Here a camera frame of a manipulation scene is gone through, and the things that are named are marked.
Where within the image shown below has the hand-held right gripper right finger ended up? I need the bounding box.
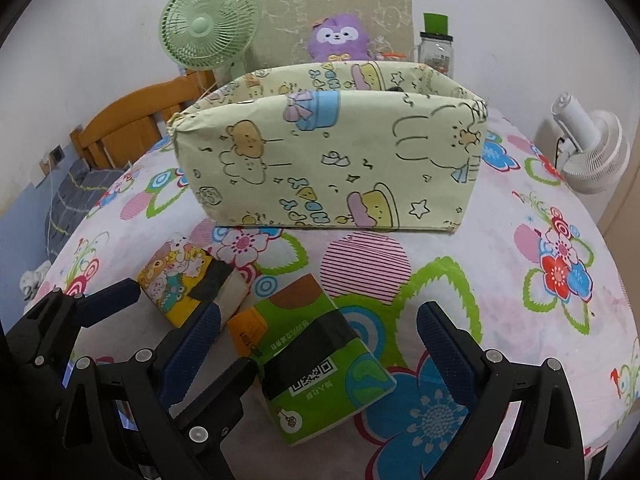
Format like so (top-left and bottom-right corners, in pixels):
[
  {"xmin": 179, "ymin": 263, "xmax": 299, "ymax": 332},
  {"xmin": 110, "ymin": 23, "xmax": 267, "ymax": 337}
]
[{"xmin": 416, "ymin": 301, "xmax": 586, "ymax": 480}]

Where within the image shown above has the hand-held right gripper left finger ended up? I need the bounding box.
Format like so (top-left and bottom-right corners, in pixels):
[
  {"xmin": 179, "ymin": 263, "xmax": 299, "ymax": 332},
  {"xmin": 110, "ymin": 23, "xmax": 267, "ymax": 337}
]
[{"xmin": 57, "ymin": 302, "xmax": 223, "ymax": 480}]

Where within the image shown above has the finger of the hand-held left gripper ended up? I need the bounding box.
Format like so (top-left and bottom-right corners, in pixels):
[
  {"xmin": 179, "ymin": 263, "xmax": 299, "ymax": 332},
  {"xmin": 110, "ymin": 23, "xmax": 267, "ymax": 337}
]
[
  {"xmin": 12, "ymin": 280, "xmax": 142, "ymax": 377},
  {"xmin": 175, "ymin": 356, "xmax": 257, "ymax": 454}
]

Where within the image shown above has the yellow cartoon tissue packet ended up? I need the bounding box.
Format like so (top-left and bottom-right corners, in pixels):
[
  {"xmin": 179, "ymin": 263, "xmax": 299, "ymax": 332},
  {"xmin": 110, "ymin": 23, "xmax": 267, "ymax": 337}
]
[{"xmin": 137, "ymin": 239, "xmax": 249, "ymax": 329}]

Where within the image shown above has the green tissue packet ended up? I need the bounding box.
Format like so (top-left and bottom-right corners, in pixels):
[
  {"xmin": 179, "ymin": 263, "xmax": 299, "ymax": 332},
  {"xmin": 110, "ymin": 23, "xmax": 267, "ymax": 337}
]
[{"xmin": 229, "ymin": 274, "xmax": 397, "ymax": 447}]

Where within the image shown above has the yellow cartoon printed box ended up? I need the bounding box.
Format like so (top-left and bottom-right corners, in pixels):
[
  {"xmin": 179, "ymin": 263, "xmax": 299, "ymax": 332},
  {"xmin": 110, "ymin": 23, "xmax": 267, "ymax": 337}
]
[{"xmin": 169, "ymin": 58, "xmax": 488, "ymax": 236}]

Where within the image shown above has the white crumpled cloth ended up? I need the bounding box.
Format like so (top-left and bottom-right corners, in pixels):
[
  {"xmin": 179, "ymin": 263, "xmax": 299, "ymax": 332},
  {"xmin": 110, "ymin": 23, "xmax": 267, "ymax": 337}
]
[{"xmin": 20, "ymin": 260, "xmax": 53, "ymax": 301}]

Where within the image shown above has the grey plaid pillow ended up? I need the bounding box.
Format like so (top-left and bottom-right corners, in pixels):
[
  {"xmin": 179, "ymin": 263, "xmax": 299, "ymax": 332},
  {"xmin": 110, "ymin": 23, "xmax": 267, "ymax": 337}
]
[{"xmin": 47, "ymin": 159, "xmax": 126, "ymax": 263}]

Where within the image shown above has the white fan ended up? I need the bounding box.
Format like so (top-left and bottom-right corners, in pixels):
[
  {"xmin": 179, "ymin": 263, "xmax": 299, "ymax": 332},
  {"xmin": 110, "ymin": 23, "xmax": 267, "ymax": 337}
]
[{"xmin": 550, "ymin": 91, "xmax": 631, "ymax": 194}]

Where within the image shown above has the green desk fan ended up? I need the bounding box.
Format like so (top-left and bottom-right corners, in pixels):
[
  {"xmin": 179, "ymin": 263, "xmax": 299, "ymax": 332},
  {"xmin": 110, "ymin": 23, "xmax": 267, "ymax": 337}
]
[{"xmin": 160, "ymin": 0, "xmax": 261, "ymax": 83}]

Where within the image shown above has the glass jar green lid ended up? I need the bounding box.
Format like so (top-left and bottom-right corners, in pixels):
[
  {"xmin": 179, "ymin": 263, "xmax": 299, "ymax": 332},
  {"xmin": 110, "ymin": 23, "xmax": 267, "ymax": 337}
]
[{"xmin": 415, "ymin": 11, "xmax": 457, "ymax": 78}]

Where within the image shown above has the purple plush toy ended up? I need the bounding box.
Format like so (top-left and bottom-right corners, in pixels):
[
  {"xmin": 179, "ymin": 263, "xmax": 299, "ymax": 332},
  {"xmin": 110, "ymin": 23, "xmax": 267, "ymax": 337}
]
[{"xmin": 306, "ymin": 13, "xmax": 373, "ymax": 63}]

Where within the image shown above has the black fan cable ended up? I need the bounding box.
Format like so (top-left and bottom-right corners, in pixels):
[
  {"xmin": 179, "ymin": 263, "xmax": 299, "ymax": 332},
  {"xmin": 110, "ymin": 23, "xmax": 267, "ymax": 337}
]
[{"xmin": 552, "ymin": 130, "xmax": 571, "ymax": 168}]

